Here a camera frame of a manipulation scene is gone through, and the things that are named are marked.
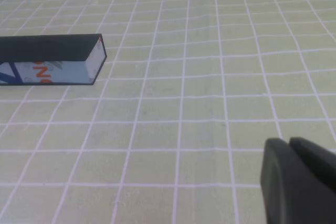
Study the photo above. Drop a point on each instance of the green checked tablecloth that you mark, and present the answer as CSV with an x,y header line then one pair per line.
x,y
183,103

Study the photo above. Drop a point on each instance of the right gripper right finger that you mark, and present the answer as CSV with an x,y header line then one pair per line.
x,y
317,161

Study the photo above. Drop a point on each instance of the black printed glasses case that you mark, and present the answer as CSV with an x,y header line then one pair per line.
x,y
47,48

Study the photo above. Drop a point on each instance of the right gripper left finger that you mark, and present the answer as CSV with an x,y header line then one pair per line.
x,y
283,190

